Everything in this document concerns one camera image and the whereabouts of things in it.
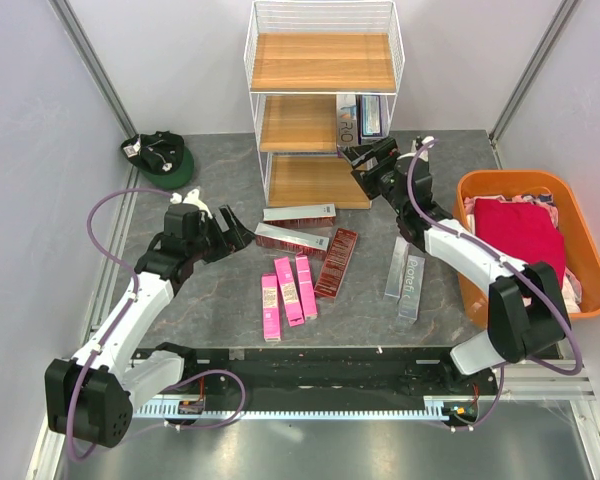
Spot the orange plastic basin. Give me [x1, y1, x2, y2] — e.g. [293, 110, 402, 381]
[453, 170, 600, 322]

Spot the red cloth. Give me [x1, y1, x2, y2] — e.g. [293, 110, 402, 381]
[473, 198, 566, 286]

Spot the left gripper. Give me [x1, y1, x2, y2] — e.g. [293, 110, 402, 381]
[187, 205, 255, 265]

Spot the purple RiO toothpaste box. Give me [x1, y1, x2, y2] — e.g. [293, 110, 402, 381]
[336, 94, 360, 148]

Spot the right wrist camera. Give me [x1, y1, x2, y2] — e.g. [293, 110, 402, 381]
[411, 136, 437, 162]

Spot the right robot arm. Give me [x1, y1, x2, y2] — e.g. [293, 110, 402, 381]
[339, 137, 574, 394]

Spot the silver red box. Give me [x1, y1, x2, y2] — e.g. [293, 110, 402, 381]
[255, 223, 329, 259]
[262, 204, 336, 229]

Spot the right aluminium frame post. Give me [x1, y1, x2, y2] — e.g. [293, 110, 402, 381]
[488, 0, 580, 146]

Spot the pink box middle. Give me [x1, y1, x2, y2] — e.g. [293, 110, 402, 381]
[274, 257, 304, 327]

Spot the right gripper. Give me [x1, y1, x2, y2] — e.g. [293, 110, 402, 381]
[339, 135, 407, 215]

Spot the pink box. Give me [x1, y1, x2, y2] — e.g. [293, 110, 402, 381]
[295, 254, 318, 320]
[261, 273, 281, 342]
[274, 257, 304, 327]

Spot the pink box left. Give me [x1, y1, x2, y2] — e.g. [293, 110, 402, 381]
[261, 273, 281, 342]

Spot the pink box right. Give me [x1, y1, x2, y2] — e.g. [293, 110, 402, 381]
[295, 254, 318, 320]

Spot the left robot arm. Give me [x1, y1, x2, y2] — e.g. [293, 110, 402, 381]
[44, 201, 255, 447]

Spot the silver Protefix toothpaste box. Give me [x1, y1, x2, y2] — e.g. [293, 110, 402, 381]
[398, 255, 425, 325]

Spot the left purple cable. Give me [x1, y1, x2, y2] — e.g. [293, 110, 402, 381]
[67, 188, 246, 461]

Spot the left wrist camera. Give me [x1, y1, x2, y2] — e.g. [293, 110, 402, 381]
[170, 188, 211, 216]

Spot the black green cap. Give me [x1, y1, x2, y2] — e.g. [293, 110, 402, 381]
[120, 131, 195, 190]

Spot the aluminium floor rail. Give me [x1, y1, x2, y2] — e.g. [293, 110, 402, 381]
[77, 192, 137, 349]

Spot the left aluminium frame post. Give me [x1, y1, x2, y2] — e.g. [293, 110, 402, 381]
[49, 0, 137, 137]

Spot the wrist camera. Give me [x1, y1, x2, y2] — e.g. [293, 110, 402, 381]
[170, 188, 211, 216]
[411, 136, 437, 162]

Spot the aluminium frame post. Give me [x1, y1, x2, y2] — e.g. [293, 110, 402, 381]
[488, 0, 580, 146]
[49, 0, 137, 137]

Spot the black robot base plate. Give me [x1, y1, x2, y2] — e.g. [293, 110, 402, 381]
[130, 343, 498, 406]

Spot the slotted cable duct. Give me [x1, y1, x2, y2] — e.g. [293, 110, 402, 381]
[133, 397, 449, 421]

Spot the silver red box rear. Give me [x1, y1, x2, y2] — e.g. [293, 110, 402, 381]
[262, 204, 336, 229]

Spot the dark red toothpaste box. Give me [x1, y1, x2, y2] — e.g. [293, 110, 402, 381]
[314, 228, 358, 299]

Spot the slim silver toothpaste box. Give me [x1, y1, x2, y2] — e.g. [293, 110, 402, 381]
[383, 236, 409, 301]

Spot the silver red box front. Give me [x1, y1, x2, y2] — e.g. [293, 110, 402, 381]
[255, 223, 329, 259]

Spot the white wire wooden shelf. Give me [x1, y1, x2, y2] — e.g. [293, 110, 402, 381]
[243, 1, 405, 209]

